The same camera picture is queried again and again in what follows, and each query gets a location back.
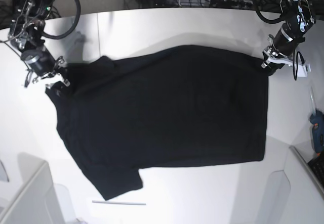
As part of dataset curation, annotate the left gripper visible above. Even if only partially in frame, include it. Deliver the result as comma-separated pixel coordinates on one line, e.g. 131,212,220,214
261,26,298,76

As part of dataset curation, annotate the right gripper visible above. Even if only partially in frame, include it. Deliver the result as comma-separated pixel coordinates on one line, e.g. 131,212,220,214
20,49,69,95

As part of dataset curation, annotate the black T-shirt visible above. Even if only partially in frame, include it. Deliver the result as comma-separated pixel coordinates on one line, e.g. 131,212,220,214
46,46,269,200

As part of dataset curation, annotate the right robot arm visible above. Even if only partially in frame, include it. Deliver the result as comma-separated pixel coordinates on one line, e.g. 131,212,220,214
3,0,81,88

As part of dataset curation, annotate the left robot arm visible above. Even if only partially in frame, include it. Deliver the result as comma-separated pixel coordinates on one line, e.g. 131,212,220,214
252,0,316,80

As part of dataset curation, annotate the blue glue gun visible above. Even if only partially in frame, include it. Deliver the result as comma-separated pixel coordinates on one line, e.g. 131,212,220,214
309,86,323,154

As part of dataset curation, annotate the black power strip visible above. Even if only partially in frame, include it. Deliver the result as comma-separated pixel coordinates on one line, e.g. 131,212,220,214
209,0,254,10

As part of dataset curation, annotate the black keyboard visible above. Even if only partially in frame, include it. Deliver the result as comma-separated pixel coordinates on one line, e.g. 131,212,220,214
308,155,324,186

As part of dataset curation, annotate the grey partition panel left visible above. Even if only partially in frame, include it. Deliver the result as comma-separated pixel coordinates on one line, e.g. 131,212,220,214
1,153,78,223

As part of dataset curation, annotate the grey partition panel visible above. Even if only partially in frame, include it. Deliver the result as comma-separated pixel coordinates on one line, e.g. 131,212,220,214
1,153,78,223
257,147,323,223

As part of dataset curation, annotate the grey partition panel right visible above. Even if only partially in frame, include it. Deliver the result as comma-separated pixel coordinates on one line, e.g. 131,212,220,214
257,147,323,223

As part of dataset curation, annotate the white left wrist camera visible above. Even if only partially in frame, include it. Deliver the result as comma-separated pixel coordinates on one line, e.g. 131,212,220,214
293,51,311,80

